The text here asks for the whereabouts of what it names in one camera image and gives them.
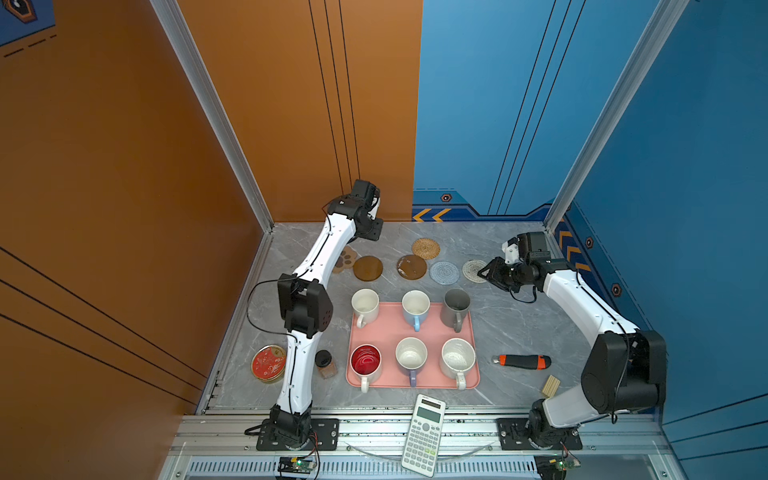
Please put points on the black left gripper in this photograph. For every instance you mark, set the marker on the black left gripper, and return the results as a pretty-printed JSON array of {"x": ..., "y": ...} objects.
[{"x": 374, "y": 234}]

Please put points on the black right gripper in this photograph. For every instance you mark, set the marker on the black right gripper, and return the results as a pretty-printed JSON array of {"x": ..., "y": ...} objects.
[{"x": 493, "y": 273}]

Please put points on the cork paw print coaster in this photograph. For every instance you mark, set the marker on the cork paw print coaster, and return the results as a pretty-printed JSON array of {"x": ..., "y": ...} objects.
[{"x": 346, "y": 260}]

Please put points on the matte brown wooden coaster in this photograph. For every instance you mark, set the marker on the matte brown wooden coaster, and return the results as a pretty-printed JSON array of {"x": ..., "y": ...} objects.
[{"x": 368, "y": 268}]

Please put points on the glossy brown wooden coaster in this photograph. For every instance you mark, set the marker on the glossy brown wooden coaster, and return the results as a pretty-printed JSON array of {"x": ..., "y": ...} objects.
[{"x": 411, "y": 267}]

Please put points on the woven rattan coaster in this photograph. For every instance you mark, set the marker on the woven rattan coaster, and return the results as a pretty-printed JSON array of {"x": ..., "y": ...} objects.
[{"x": 426, "y": 248}]

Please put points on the light blue rope coaster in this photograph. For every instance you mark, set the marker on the light blue rope coaster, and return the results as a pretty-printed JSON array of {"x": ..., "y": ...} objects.
[{"x": 444, "y": 273}]

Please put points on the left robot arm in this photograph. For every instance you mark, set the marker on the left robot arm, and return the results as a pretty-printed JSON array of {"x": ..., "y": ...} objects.
[{"x": 307, "y": 310}]

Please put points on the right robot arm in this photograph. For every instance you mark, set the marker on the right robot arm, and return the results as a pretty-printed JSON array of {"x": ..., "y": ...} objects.
[{"x": 625, "y": 371}]

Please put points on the white mug back left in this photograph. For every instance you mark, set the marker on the white mug back left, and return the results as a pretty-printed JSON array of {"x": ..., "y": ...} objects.
[{"x": 365, "y": 304}]

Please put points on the grey mug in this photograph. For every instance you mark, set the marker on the grey mug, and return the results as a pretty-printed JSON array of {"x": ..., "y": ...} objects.
[{"x": 455, "y": 308}]

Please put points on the orange black utility knife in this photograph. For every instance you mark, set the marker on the orange black utility knife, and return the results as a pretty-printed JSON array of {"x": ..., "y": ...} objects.
[{"x": 528, "y": 362}]

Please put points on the light blue mug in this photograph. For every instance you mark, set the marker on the light blue mug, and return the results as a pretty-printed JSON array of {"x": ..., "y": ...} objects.
[{"x": 415, "y": 308}]

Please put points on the pink tray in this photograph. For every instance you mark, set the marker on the pink tray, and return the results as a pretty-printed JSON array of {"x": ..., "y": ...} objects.
[{"x": 386, "y": 332}]

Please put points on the cream mug front right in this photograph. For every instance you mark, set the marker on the cream mug front right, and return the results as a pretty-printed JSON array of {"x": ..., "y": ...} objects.
[{"x": 457, "y": 358}]

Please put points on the small wooden block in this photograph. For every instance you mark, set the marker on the small wooden block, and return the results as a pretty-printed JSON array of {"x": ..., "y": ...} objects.
[{"x": 551, "y": 386}]

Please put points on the red inside mug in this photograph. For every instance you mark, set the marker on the red inside mug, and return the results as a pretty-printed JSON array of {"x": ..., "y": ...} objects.
[{"x": 366, "y": 364}]

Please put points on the spice jar black lid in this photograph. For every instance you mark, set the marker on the spice jar black lid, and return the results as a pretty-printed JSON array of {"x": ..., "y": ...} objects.
[{"x": 325, "y": 364}]

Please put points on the red round tin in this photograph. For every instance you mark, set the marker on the red round tin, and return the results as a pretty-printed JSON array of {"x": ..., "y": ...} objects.
[{"x": 268, "y": 364}]

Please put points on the right circuit board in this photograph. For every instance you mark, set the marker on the right circuit board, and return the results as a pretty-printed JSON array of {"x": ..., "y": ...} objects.
[{"x": 555, "y": 468}]

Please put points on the circuit board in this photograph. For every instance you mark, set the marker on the circuit board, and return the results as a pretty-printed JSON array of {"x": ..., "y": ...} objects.
[
  {"x": 301, "y": 467},
  {"x": 555, "y": 468}
]

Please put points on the white calculator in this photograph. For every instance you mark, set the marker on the white calculator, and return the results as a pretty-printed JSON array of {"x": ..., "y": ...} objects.
[{"x": 423, "y": 439}]

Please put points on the left circuit board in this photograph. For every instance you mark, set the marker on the left circuit board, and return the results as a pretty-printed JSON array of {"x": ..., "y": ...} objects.
[{"x": 301, "y": 467}]

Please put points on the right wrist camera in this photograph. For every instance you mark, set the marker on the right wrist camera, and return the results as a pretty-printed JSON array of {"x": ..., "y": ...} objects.
[{"x": 511, "y": 251}]

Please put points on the white mug purple handle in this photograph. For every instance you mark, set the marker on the white mug purple handle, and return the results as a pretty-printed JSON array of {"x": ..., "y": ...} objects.
[{"x": 411, "y": 355}]

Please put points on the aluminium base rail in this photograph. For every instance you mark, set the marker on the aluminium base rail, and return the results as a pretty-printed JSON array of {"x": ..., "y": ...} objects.
[{"x": 368, "y": 444}]

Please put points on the aluminium frame post left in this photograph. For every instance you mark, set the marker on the aluminium frame post left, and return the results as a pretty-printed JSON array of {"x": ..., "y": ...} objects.
[{"x": 177, "y": 31}]

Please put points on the aluminium frame post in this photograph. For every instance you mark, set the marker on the aluminium frame post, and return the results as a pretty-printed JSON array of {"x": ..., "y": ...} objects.
[
  {"x": 653, "y": 38},
  {"x": 177, "y": 31}
]

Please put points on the aluminium frame post right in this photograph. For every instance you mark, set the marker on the aluminium frame post right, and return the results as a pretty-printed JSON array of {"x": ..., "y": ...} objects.
[{"x": 653, "y": 38}]

